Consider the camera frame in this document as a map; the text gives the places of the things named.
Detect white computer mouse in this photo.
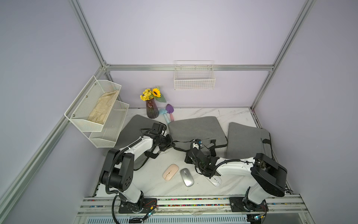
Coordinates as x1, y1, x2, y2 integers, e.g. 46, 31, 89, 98
207, 175, 222, 187

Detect silver computer mouse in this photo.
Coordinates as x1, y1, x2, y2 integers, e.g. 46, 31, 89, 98
180, 168, 194, 187

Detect purple toy shovel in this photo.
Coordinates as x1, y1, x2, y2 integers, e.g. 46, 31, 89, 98
166, 104, 174, 122

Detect white two-tier mesh shelf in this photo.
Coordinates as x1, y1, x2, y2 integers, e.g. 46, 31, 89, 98
64, 77, 129, 148

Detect grey laptop bag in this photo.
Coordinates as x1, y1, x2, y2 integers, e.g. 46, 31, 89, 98
226, 122, 273, 159
168, 116, 227, 157
114, 115, 160, 171

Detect beige cloth in shelf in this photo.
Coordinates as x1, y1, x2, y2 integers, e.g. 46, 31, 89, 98
88, 90, 119, 125

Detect aluminium frame rails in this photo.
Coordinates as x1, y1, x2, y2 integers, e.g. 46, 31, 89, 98
1, 1, 315, 223

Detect light blue toy shovel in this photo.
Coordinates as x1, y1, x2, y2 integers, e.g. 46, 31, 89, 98
159, 109, 170, 124

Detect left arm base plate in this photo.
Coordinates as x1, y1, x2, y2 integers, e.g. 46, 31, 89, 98
118, 198, 158, 214

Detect pink computer mouse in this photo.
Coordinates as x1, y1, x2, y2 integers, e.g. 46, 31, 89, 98
162, 164, 179, 181

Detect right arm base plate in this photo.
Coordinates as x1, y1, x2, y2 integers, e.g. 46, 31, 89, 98
229, 197, 268, 212

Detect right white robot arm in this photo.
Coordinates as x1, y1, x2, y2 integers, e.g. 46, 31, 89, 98
186, 140, 290, 206

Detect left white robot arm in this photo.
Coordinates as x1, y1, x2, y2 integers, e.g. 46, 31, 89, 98
99, 123, 173, 203

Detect dark glass vase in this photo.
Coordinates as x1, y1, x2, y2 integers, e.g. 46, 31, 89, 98
145, 99, 159, 119

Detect white wire wall basket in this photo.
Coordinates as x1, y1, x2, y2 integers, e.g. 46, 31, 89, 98
174, 60, 216, 91

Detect yellow artificial sunflowers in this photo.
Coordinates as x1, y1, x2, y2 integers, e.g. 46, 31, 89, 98
140, 87, 167, 103

